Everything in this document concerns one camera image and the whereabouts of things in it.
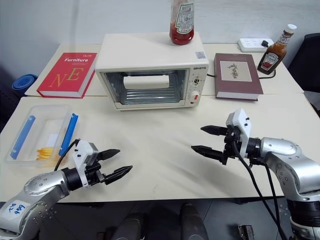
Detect white power strip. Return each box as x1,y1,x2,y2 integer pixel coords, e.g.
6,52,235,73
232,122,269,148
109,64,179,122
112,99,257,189
237,37,275,53

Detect white and red timer knob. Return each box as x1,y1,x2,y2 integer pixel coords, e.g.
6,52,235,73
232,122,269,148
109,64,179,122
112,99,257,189
188,90,201,104

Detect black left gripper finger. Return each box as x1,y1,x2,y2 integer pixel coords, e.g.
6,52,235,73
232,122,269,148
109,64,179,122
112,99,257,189
97,148,121,161
104,165,134,186

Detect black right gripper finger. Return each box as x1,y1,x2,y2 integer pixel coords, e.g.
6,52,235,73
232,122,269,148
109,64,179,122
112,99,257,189
190,145,225,162
200,125,229,137

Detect dark rounded shape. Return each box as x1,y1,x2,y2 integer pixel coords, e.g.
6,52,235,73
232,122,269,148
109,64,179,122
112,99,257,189
110,212,146,240
179,202,209,240

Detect red ketchup bottle green label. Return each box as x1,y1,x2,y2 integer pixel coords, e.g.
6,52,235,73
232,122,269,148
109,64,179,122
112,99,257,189
169,0,196,46

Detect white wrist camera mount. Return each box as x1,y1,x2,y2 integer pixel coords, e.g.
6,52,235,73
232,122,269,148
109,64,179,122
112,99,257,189
225,108,252,160
71,139,100,188

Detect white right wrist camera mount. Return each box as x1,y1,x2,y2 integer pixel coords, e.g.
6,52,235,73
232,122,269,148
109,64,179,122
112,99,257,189
225,108,252,160

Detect metal oven rack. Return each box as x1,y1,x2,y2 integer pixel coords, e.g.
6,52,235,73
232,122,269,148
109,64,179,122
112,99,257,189
119,88,181,104

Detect cream toaster oven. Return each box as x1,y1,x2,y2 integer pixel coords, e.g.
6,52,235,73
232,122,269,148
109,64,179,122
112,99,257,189
94,31,210,112

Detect glass oven door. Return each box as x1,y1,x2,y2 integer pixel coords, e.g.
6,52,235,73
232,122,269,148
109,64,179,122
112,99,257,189
100,68,190,106

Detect dark fabric seat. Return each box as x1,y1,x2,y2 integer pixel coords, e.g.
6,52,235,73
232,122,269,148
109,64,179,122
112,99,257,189
0,65,20,131

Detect brown sauce bottle white cap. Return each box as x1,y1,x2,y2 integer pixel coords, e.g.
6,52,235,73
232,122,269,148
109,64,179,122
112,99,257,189
256,23,298,76

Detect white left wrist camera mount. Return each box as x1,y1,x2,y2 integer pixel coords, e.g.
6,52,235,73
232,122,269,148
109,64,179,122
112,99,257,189
71,139,100,188

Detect clear plastic box blue latches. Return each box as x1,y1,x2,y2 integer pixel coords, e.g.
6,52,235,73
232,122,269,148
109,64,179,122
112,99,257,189
4,104,81,169

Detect red Furniture book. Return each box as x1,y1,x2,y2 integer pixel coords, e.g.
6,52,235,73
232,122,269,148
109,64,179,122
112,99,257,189
36,51,99,99

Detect maroon hardcover book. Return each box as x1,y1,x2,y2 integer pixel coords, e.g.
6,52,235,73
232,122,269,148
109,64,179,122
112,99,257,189
213,52,265,102

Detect yellow toy fries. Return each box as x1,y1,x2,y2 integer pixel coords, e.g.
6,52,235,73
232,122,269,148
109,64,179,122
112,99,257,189
35,147,61,162

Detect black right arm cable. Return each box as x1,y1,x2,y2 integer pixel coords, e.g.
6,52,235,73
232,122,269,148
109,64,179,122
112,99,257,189
249,158,292,240
231,139,286,240

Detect black office chair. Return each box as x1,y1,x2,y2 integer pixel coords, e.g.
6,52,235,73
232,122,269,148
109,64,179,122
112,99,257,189
287,32,320,112

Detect small metal bracket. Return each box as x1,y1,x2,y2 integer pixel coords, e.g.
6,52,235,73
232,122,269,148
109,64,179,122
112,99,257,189
237,224,254,240

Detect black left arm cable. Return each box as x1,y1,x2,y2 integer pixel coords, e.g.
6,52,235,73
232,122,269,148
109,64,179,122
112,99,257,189
53,138,81,173

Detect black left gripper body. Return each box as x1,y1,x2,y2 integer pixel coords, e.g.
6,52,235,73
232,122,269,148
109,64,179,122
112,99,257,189
84,152,108,188

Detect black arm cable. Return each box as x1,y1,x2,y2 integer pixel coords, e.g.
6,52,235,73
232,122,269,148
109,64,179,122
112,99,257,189
231,139,286,240
53,138,81,173
249,158,292,240

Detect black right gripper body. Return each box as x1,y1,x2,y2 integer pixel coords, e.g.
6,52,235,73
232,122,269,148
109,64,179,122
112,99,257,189
220,125,245,166

